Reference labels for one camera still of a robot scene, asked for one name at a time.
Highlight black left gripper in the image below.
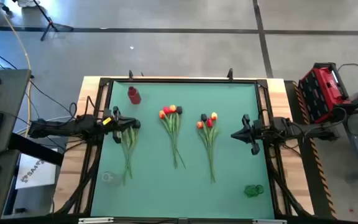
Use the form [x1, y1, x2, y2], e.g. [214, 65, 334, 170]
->
[103, 105, 139, 144]

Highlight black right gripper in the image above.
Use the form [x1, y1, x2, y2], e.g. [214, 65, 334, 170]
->
[231, 114, 265, 156]

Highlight dark purple artificial tulip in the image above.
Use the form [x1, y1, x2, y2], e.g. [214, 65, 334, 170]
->
[128, 121, 141, 178]
[172, 106, 186, 170]
[200, 113, 214, 183]

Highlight artificial flowers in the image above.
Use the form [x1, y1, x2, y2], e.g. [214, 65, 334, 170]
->
[126, 127, 134, 180]

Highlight tulip bunch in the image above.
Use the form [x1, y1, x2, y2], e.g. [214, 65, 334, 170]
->
[158, 110, 178, 169]

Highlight orange artificial tulip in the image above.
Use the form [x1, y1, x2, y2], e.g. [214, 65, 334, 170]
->
[196, 121, 216, 184]

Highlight red ribbed vase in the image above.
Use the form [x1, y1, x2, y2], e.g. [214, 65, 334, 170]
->
[127, 86, 142, 105]

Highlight green glass vase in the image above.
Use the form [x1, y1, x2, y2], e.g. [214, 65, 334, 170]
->
[244, 184, 265, 199]

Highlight clear glass vase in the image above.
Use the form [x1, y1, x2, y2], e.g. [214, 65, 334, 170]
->
[101, 170, 122, 187]

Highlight green table mat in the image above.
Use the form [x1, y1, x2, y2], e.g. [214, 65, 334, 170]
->
[90, 81, 275, 220]

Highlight black hazard striped platform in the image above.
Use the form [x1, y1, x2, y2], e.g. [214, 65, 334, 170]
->
[284, 80, 338, 218]

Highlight red black tool case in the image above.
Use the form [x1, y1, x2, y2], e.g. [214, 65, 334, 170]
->
[297, 62, 354, 124]

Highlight black desk beam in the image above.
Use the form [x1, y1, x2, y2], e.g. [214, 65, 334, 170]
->
[7, 132, 65, 166]

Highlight white printed paper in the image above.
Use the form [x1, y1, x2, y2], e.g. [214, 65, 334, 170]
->
[15, 148, 58, 190]

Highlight grey desk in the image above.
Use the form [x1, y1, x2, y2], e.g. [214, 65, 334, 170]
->
[0, 68, 32, 221]

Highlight black tripod stand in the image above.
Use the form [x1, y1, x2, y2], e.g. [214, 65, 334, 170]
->
[31, 0, 74, 42]

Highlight silver metal bracket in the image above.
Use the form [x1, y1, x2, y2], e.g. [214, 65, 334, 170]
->
[252, 218, 288, 224]
[78, 217, 114, 224]

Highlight yellow cable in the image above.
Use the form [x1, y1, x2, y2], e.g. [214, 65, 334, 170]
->
[0, 0, 32, 138]

